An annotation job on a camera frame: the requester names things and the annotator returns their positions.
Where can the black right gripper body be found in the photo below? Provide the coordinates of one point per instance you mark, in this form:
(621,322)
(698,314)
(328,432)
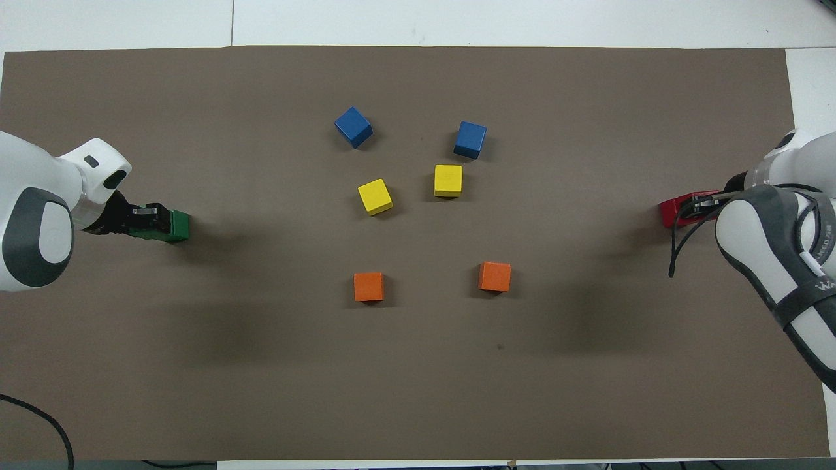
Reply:
(736,183)

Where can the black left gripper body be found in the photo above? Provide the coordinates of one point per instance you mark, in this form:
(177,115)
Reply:
(121,219)

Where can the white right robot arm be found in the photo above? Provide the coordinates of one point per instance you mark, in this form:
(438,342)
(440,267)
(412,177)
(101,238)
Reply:
(751,235)

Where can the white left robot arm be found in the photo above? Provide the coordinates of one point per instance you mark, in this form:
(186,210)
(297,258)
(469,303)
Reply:
(32,196)

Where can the orange wooden cube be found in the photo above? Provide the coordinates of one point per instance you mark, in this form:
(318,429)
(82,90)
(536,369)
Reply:
(494,276)
(369,286)

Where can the blue wooden cube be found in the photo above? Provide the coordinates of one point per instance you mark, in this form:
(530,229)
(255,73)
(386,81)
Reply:
(470,138)
(353,126)

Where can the yellow wooden cube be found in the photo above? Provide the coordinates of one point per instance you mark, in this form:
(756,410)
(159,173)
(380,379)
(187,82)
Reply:
(448,180)
(375,196)

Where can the brown paper mat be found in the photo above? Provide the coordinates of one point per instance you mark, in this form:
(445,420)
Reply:
(418,378)

